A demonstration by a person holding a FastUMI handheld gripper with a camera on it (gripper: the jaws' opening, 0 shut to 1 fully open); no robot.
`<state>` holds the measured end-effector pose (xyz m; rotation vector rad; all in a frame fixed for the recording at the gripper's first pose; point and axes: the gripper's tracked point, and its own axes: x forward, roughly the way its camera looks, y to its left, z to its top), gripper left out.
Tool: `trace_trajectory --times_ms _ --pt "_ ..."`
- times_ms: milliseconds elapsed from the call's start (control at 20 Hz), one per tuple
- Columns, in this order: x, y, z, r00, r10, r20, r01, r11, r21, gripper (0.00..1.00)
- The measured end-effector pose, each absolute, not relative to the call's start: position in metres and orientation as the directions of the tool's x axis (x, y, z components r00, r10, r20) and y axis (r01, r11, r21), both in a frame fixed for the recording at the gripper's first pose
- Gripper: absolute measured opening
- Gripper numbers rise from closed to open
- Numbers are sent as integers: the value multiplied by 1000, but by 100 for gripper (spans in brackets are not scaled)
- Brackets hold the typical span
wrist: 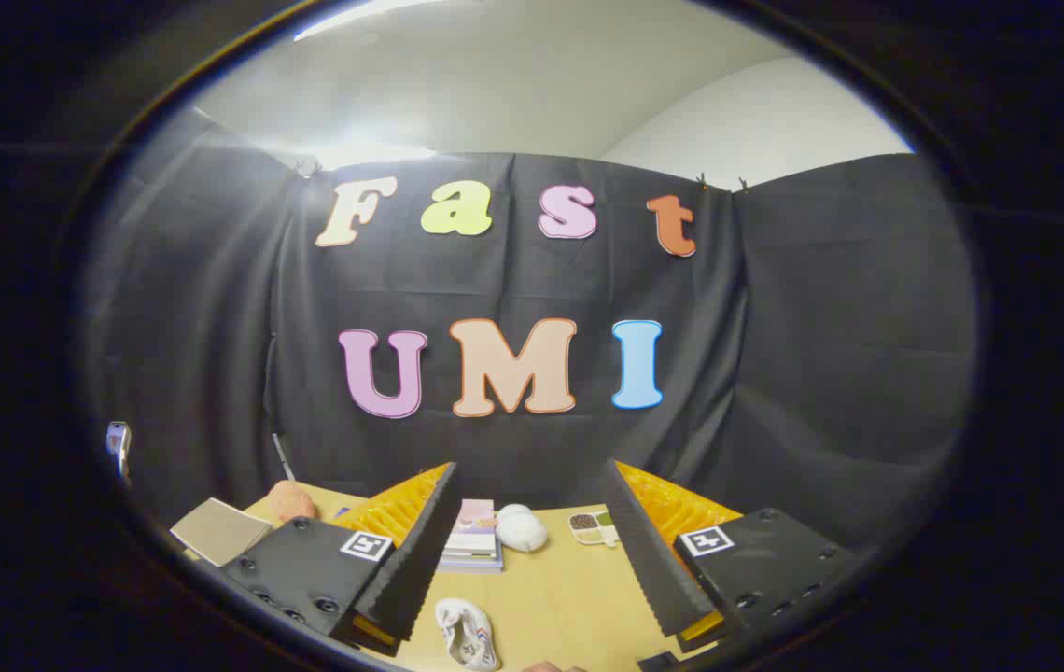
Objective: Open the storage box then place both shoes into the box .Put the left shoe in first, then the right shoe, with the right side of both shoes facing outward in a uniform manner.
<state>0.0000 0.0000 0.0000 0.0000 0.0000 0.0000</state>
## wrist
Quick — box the white plush toy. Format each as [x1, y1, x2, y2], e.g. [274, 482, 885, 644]
[495, 504, 549, 553]

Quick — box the white divided grain tray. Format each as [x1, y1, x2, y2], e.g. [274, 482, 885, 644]
[569, 511, 620, 547]

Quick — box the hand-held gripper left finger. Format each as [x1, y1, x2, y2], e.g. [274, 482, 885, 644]
[215, 461, 463, 659]

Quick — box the white canvas shoe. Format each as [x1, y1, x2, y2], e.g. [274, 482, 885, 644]
[435, 598, 501, 671]

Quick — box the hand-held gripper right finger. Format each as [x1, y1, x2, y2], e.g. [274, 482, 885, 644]
[605, 457, 860, 654]

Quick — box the orange fuzzy ball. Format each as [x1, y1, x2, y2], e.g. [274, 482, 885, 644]
[268, 480, 318, 524]

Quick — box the beige fabric storage box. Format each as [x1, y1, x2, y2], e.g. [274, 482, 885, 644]
[170, 497, 273, 567]

